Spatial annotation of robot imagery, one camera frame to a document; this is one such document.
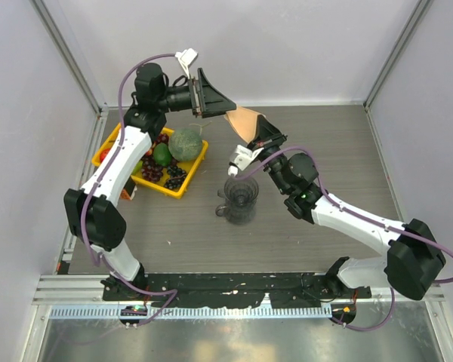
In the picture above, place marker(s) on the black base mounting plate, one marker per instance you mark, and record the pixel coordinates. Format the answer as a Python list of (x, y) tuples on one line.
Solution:
[(236, 290)]

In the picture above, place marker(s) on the yellow plastic fruit tray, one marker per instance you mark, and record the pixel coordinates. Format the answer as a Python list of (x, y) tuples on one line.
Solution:
[(189, 166)]

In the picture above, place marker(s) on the aluminium frame rail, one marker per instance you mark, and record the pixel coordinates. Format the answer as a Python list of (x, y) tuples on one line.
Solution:
[(77, 289)]

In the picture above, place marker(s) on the orange coffee filter box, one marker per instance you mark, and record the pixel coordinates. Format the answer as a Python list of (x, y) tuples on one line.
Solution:
[(129, 190)]

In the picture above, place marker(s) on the red apple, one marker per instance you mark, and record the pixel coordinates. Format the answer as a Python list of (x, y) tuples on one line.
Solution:
[(103, 155)]

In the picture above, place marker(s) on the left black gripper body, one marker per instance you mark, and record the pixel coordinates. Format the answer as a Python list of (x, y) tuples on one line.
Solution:
[(195, 96)]

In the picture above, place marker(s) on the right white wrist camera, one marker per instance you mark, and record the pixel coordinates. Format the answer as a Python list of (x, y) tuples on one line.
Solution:
[(241, 158)]

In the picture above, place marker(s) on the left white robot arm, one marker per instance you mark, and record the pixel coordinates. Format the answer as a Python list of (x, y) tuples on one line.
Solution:
[(91, 210)]

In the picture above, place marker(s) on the green pear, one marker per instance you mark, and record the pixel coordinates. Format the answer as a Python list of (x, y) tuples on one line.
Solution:
[(137, 168)]

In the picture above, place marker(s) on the white slotted cable duct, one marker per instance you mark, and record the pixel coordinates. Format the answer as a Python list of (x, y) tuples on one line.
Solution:
[(132, 312)]

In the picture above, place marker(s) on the dark red grape bunch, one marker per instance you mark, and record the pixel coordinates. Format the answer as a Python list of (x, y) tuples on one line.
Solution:
[(152, 171)]

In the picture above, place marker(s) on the black grape bunch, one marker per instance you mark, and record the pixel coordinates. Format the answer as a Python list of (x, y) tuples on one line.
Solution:
[(176, 176)]

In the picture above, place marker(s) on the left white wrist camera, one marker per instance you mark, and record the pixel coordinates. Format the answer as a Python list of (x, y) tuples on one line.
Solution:
[(186, 58)]

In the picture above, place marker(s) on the green netted melon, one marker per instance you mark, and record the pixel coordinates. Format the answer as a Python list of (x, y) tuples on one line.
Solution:
[(185, 144)]

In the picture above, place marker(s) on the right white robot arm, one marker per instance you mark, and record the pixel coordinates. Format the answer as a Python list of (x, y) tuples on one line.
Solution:
[(408, 260)]

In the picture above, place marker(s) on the brown paper coffee filter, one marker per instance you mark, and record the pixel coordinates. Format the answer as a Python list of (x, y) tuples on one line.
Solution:
[(244, 122)]

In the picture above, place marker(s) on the clear glass coffee server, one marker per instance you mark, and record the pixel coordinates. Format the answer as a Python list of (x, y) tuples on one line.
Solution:
[(236, 214)]

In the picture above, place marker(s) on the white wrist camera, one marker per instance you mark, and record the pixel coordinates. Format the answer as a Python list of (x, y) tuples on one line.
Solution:
[(241, 158), (186, 58)]

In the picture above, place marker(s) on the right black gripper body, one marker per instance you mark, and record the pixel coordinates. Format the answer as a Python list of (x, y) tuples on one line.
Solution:
[(271, 146)]

